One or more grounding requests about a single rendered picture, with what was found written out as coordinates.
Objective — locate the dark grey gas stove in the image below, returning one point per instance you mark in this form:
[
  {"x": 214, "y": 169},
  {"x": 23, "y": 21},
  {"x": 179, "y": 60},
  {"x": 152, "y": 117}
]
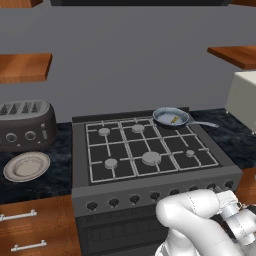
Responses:
[{"x": 80, "y": 156}]

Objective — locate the wooden drawer front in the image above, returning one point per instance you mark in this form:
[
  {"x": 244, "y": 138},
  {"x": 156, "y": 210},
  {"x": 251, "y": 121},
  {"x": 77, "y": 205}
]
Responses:
[
  {"x": 56, "y": 241},
  {"x": 50, "y": 213}
]

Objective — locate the wooden wall cupboard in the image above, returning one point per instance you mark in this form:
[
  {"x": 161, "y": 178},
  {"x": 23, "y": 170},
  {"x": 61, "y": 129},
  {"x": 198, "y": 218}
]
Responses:
[
  {"x": 245, "y": 2},
  {"x": 16, "y": 2}
]

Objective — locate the dark grey toaster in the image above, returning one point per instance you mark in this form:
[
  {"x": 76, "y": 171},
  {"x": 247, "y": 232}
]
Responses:
[{"x": 26, "y": 130}]

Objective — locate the black stove knob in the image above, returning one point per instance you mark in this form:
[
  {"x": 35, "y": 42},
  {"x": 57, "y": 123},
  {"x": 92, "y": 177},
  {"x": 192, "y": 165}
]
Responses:
[
  {"x": 193, "y": 189},
  {"x": 174, "y": 192},
  {"x": 211, "y": 186},
  {"x": 154, "y": 196},
  {"x": 92, "y": 206},
  {"x": 229, "y": 183},
  {"x": 113, "y": 202},
  {"x": 134, "y": 199}
]

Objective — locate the wooden wall shelf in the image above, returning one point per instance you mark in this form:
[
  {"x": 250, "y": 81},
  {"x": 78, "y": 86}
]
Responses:
[
  {"x": 236, "y": 55},
  {"x": 23, "y": 66}
]

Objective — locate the dark oven door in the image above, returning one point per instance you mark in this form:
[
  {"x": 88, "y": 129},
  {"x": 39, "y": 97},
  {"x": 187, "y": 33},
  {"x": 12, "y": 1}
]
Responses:
[{"x": 116, "y": 233}]

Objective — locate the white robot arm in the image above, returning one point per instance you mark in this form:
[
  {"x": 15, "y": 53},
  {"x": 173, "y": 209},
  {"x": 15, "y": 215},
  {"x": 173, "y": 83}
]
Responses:
[{"x": 190, "y": 220}]

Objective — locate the cream white box appliance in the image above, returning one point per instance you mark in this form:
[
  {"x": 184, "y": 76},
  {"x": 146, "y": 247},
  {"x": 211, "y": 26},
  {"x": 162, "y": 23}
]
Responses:
[{"x": 243, "y": 96}]

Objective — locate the grey frying pan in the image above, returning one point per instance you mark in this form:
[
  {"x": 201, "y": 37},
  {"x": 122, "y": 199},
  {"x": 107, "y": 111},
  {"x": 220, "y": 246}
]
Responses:
[{"x": 165, "y": 116}]

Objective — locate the dark range hood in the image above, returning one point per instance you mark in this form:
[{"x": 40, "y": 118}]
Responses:
[{"x": 140, "y": 2}]

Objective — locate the white round plate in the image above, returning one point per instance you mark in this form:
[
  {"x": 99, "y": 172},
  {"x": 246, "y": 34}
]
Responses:
[{"x": 26, "y": 166}]

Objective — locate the wooden base cupboard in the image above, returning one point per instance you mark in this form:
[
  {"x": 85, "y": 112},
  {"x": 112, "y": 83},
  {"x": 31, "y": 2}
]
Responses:
[{"x": 248, "y": 185}]

